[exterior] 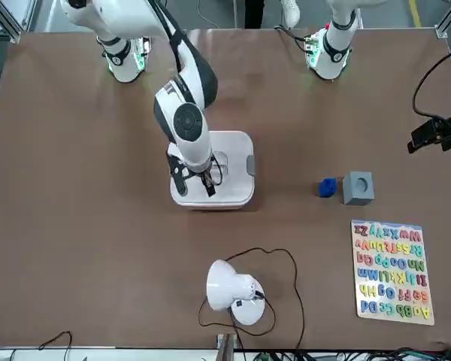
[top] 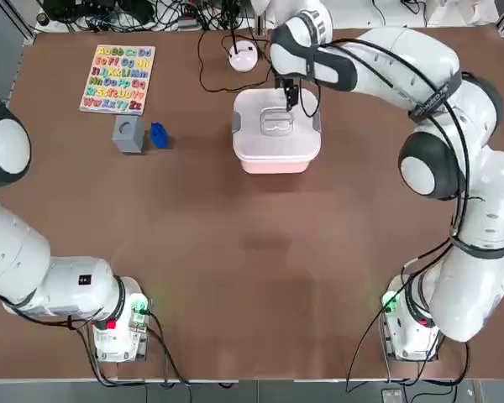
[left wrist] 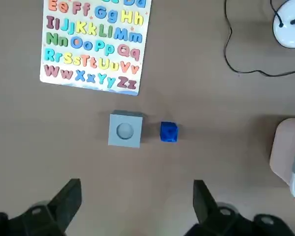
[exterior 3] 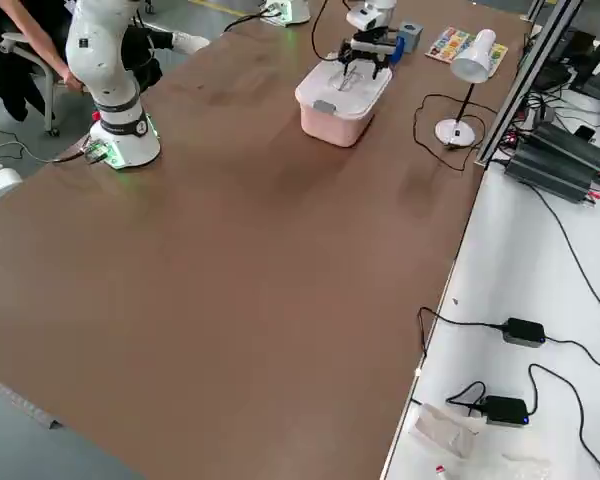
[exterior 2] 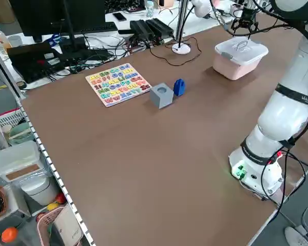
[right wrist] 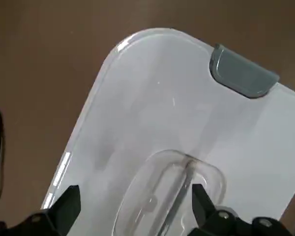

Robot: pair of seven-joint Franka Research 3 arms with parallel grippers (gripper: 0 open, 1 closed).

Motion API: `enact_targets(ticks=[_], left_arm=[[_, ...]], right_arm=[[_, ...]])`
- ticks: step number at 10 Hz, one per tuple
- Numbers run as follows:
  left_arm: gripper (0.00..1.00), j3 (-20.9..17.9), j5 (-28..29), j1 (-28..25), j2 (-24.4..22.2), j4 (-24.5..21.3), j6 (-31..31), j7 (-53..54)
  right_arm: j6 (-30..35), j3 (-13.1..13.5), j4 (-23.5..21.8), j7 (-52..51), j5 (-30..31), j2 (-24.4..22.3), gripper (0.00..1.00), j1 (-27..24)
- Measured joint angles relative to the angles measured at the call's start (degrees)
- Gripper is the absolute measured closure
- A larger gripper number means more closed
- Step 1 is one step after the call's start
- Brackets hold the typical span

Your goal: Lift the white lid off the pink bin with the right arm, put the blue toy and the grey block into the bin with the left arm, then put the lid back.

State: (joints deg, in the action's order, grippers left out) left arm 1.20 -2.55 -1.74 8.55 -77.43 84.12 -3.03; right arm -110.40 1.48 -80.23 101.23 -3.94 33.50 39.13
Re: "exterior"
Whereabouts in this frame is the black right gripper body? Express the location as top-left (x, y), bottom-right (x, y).
top-left (179, 164), bottom-right (216, 181)

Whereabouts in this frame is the white bin lid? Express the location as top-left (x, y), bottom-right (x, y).
top-left (169, 130), bottom-right (256, 207)

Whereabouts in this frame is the grey block with round hole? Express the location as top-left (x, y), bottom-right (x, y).
top-left (341, 171), bottom-right (375, 207)

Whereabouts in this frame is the blue toy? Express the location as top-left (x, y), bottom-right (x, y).
top-left (318, 177), bottom-right (340, 199)

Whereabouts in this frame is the white desk lamp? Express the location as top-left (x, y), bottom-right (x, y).
top-left (205, 259), bottom-right (267, 327)

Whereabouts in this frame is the colourful alphabet puzzle board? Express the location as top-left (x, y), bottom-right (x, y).
top-left (350, 219), bottom-right (436, 326)

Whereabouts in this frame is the person's leg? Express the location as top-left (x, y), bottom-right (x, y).
top-left (244, 0), bottom-right (266, 29)

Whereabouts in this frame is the person's foot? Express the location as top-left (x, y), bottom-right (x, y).
top-left (280, 0), bottom-right (301, 27)

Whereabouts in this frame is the black lamp cable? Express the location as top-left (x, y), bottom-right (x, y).
top-left (198, 247), bottom-right (307, 353)

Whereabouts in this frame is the aluminium camera post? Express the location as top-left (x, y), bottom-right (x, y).
top-left (216, 332), bottom-right (236, 361)

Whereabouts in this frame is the black left base cable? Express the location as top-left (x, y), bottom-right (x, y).
top-left (273, 24), bottom-right (313, 53)

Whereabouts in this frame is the loose black cable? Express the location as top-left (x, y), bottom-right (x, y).
top-left (37, 330), bottom-right (74, 353)

